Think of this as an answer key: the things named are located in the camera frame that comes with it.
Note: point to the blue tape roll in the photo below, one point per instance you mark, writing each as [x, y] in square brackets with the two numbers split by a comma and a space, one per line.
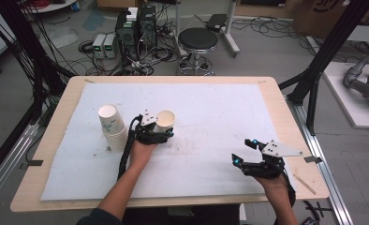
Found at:
[75, 6]

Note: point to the black metal frame post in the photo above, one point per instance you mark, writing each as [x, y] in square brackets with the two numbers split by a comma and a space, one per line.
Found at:
[20, 40]
[329, 47]

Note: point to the single plain paper cup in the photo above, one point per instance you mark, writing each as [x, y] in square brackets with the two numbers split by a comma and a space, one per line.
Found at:
[166, 120]

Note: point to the person's left hand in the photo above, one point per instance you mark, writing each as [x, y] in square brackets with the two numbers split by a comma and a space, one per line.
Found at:
[140, 154]

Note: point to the black flat device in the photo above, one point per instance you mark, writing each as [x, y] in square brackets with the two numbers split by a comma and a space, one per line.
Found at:
[216, 22]

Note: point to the black round stool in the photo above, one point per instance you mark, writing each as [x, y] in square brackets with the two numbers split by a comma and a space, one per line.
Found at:
[198, 39]

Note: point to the black tape strip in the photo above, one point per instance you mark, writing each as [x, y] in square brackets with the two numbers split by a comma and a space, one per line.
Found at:
[313, 159]
[32, 163]

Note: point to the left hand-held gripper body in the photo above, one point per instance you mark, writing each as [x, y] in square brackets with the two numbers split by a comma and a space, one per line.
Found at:
[149, 132]

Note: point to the person's right hand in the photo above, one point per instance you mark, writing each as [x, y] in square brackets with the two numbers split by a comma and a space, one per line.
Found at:
[271, 184]

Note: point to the grey bench power supply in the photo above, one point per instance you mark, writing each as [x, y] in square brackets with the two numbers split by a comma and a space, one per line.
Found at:
[110, 46]
[98, 45]

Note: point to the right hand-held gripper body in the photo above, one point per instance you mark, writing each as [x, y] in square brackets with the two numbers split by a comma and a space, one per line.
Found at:
[281, 149]

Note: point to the stack of printed paper cups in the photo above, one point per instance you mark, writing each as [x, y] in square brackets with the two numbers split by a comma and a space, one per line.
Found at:
[112, 128]

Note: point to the thin wooden stick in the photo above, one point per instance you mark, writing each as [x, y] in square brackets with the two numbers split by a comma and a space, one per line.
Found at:
[305, 184]

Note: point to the white metal stand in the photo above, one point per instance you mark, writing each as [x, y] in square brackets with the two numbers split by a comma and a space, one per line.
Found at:
[231, 31]

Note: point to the white table mat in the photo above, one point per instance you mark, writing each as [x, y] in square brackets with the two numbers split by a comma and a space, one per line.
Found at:
[204, 103]

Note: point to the small white box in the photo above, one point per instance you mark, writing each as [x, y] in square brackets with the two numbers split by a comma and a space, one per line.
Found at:
[132, 14]

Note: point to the person's dark clothing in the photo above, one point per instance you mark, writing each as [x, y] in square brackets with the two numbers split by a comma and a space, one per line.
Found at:
[179, 216]

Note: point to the aluminium rail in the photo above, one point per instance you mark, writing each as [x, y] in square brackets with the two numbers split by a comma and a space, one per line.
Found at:
[326, 175]
[7, 162]

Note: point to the black computer tower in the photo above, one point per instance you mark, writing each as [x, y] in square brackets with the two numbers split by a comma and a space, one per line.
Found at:
[126, 34]
[147, 28]

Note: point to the light wooden table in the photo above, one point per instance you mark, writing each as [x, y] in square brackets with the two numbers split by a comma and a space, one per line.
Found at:
[285, 125]

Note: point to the brown cardboard box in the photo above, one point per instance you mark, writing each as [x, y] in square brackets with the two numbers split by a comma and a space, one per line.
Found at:
[320, 15]

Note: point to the white floor platform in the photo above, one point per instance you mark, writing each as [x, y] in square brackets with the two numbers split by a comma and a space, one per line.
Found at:
[351, 109]

